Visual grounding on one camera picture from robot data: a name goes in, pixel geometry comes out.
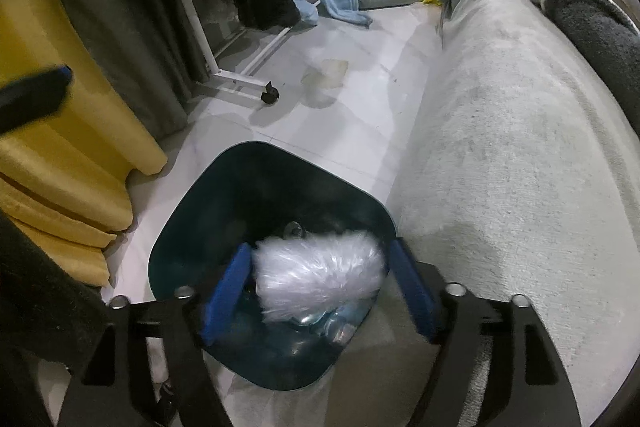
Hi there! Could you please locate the yellow curtain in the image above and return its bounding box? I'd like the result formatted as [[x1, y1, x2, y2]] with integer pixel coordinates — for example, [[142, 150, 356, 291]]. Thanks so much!
[[0, 0, 168, 290]]

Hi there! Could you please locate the dark grey fuzzy blanket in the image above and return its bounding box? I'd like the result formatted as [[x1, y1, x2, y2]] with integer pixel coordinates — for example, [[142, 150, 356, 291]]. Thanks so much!
[[542, 0, 640, 132]]

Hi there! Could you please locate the bed with grey sheet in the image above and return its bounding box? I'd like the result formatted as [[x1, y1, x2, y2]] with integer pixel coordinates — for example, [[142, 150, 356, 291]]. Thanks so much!
[[385, 0, 640, 427]]

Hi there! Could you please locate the black fuzzy garment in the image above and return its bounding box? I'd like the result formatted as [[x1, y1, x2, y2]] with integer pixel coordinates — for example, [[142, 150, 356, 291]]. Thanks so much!
[[0, 212, 131, 427]]

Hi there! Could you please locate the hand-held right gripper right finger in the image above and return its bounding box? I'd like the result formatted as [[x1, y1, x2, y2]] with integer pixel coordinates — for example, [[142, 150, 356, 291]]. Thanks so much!
[[387, 238, 583, 427]]

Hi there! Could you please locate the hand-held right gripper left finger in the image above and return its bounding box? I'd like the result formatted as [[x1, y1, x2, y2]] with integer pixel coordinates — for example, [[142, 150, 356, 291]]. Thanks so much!
[[60, 243, 252, 427]]

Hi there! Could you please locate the white clothes rack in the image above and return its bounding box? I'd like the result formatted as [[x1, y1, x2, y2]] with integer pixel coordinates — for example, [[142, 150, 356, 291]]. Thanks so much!
[[177, 0, 321, 105]]

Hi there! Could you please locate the clear plastic bag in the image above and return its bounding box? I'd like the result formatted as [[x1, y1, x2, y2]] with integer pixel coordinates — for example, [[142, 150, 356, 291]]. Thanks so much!
[[251, 229, 388, 324]]

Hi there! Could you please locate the dark teal bin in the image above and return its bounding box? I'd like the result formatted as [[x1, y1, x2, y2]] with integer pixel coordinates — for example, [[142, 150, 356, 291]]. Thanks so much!
[[147, 141, 398, 392]]

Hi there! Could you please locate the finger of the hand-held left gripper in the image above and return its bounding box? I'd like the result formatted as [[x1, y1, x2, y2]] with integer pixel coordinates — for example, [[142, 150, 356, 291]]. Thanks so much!
[[0, 64, 75, 135]]

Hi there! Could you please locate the clear plastic bottle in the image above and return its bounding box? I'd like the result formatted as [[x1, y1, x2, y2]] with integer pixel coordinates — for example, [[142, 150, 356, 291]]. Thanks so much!
[[280, 307, 366, 348]]

